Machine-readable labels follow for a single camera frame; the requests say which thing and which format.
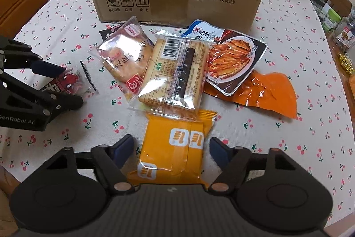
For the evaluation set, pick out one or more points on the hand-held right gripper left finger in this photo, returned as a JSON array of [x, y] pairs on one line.
[[123, 149]]

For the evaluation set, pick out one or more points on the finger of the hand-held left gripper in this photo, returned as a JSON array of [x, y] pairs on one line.
[[47, 67], [66, 102]]

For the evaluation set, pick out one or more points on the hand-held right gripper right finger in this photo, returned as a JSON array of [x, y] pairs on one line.
[[219, 152]]

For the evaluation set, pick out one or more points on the small red black packet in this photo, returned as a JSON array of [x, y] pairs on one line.
[[73, 81]]

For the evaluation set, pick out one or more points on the yellow snack packet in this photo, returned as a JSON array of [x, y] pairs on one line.
[[169, 148]]

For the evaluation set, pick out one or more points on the black snack packet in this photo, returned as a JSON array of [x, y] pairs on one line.
[[106, 33]]

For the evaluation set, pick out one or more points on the clear round pastry packet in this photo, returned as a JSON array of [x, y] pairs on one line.
[[124, 59]]

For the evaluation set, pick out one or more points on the orange pouch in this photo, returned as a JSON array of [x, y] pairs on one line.
[[271, 92]]

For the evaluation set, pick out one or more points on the clear cracker packet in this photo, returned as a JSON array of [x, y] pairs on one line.
[[172, 73]]

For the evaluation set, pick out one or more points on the dried fish snack packet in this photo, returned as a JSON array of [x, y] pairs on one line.
[[235, 59]]

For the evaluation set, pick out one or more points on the cherry print tablecloth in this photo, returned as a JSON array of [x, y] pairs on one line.
[[277, 142]]

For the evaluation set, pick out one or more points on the clear jar red label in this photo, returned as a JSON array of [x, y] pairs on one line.
[[346, 34]]

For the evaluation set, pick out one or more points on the green lid jar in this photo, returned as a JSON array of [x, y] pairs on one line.
[[331, 19]]

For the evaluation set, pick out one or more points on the dark lid jar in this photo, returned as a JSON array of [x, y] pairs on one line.
[[316, 3]]

